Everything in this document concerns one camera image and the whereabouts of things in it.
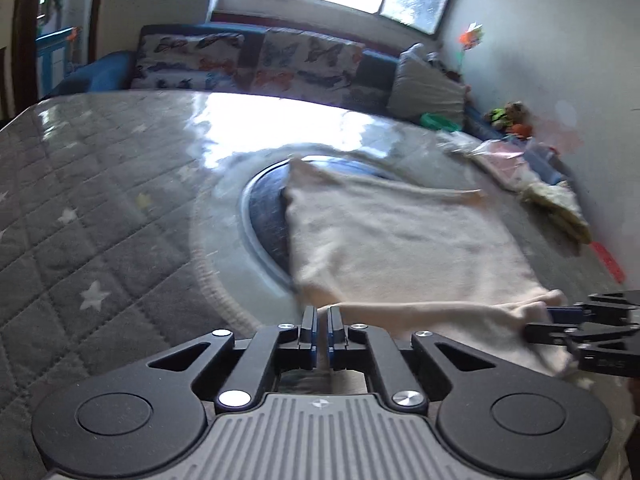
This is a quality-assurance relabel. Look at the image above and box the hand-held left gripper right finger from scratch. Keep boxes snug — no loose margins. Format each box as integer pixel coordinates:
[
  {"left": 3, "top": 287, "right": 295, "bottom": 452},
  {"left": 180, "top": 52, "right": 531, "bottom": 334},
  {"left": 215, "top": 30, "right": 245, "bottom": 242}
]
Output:
[{"left": 326, "top": 306, "right": 501, "bottom": 408}]

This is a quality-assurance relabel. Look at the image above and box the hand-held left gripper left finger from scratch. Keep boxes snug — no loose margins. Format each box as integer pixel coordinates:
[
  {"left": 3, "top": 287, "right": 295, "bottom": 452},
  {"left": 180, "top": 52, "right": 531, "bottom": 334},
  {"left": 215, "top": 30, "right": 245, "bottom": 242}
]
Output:
[{"left": 147, "top": 305, "right": 318, "bottom": 408}]

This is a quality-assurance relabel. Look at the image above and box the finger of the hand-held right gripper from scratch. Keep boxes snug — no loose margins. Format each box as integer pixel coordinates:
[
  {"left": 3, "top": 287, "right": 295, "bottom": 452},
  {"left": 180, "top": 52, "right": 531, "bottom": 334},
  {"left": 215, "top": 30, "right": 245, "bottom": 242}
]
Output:
[
  {"left": 547, "top": 290, "right": 640, "bottom": 323},
  {"left": 524, "top": 322, "right": 640, "bottom": 346}
]

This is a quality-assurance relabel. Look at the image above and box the cream sweatshirt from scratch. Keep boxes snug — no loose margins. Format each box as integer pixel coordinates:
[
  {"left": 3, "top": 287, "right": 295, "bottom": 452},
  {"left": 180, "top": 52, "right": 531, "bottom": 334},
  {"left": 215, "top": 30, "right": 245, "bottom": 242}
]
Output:
[{"left": 282, "top": 157, "right": 577, "bottom": 378}]

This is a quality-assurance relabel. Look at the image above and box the yellow floral blanket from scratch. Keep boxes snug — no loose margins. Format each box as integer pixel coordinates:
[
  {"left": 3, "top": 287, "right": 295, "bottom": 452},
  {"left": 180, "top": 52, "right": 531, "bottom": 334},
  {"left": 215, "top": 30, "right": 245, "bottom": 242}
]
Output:
[{"left": 522, "top": 180, "right": 594, "bottom": 244}]

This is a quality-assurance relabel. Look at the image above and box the round black induction cooker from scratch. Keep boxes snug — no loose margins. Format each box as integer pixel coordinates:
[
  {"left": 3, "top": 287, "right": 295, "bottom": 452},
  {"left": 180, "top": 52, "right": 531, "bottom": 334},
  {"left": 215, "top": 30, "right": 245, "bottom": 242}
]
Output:
[{"left": 190, "top": 142, "right": 432, "bottom": 312}]

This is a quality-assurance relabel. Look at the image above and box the clear plastic storage box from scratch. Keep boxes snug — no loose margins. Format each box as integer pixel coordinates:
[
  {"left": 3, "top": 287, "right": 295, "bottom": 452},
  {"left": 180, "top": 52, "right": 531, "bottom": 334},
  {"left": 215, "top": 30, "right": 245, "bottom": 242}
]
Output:
[{"left": 525, "top": 137, "right": 572, "bottom": 187}]

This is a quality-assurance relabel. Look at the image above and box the pink garment in clear bag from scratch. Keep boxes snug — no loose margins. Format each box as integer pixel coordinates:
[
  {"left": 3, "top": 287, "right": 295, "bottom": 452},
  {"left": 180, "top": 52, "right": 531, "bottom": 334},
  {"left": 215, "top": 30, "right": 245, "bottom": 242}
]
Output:
[{"left": 470, "top": 137, "right": 542, "bottom": 194}]

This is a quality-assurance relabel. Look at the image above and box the white plastic bag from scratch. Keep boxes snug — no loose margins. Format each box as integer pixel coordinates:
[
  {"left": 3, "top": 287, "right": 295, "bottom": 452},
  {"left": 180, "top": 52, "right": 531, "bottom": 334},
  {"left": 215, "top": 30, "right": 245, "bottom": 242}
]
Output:
[{"left": 435, "top": 130, "right": 482, "bottom": 157}]

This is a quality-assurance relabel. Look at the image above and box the teddy bear in green vest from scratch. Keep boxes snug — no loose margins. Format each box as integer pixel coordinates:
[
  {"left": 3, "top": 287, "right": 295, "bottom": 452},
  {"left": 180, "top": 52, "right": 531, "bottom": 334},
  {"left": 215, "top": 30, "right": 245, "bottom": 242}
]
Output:
[{"left": 485, "top": 101, "right": 527, "bottom": 134}]

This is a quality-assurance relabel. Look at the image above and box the green plastic bowl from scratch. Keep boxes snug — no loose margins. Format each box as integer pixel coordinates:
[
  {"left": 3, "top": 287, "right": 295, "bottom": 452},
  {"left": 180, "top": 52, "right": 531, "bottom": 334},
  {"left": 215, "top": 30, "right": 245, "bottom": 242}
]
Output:
[{"left": 419, "top": 112, "right": 462, "bottom": 132}]

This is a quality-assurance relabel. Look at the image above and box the plain grey cushion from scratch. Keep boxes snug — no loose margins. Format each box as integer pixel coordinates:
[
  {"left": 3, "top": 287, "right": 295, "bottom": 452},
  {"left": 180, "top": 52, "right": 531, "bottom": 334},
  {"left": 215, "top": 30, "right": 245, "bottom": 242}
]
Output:
[{"left": 387, "top": 52, "right": 469, "bottom": 129}]

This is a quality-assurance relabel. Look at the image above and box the square butterfly print cushion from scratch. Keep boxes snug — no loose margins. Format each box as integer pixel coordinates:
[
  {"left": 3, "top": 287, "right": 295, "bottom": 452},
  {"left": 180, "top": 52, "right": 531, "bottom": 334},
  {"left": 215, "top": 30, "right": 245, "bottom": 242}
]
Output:
[{"left": 245, "top": 30, "right": 367, "bottom": 104}]

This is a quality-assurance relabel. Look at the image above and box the colourful pinwheel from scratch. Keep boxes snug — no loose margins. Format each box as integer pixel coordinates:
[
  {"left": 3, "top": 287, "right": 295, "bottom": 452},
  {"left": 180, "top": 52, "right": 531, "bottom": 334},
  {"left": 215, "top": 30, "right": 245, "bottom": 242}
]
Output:
[{"left": 457, "top": 22, "right": 487, "bottom": 87}]

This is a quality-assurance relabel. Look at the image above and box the black and white plush toy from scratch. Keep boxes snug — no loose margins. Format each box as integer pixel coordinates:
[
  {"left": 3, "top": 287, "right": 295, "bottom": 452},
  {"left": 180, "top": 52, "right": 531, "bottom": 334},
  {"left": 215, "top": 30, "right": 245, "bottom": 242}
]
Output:
[{"left": 400, "top": 42, "right": 452, "bottom": 79}]

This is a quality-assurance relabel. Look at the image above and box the long butterfly print cushion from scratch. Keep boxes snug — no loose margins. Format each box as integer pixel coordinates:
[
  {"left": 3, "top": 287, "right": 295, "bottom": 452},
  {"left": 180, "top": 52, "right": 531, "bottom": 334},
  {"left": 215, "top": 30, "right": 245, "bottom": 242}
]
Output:
[{"left": 131, "top": 32, "right": 247, "bottom": 93}]

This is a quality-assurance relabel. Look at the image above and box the blue sofa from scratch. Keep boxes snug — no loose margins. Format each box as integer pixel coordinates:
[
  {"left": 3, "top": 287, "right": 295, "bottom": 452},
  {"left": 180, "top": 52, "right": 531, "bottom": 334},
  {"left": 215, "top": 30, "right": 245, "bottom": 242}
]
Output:
[{"left": 42, "top": 22, "right": 567, "bottom": 187}]

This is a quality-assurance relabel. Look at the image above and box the blue crib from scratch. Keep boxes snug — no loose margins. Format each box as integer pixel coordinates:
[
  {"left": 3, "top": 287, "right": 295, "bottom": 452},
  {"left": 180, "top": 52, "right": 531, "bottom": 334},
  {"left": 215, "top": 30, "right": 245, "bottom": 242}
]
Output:
[{"left": 35, "top": 27, "right": 82, "bottom": 97}]

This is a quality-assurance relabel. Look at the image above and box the dark wooden door frame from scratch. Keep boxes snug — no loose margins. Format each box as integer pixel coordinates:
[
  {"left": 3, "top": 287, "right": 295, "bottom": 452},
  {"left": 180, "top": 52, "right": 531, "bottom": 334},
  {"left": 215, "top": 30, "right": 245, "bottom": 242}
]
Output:
[{"left": 10, "top": 0, "right": 109, "bottom": 117}]

